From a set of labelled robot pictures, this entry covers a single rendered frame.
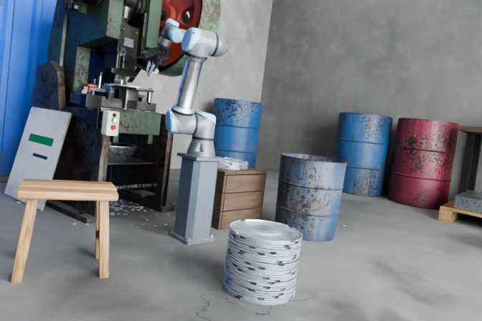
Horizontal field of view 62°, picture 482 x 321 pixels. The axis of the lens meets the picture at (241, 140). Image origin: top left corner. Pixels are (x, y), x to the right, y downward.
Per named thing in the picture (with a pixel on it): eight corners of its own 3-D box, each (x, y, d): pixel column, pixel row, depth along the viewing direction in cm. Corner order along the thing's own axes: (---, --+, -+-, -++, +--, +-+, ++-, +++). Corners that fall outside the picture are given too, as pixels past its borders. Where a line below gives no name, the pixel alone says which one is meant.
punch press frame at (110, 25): (157, 186, 264) (179, -19, 257) (100, 191, 230) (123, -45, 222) (90, 167, 311) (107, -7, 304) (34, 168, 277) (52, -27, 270)
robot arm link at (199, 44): (194, 139, 206) (221, 34, 189) (167, 137, 199) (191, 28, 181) (187, 130, 216) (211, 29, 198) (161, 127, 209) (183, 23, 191)
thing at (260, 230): (267, 218, 179) (267, 217, 179) (317, 238, 157) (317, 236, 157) (215, 223, 161) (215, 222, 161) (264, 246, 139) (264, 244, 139)
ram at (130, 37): (139, 72, 256) (144, 26, 255) (120, 68, 244) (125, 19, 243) (123, 72, 267) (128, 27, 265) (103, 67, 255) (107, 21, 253)
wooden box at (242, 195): (260, 223, 263) (267, 170, 261) (218, 229, 235) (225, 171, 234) (219, 208, 291) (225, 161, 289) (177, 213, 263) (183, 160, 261)
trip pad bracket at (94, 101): (99, 128, 223) (102, 94, 222) (83, 127, 216) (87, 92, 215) (93, 127, 227) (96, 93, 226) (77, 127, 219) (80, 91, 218)
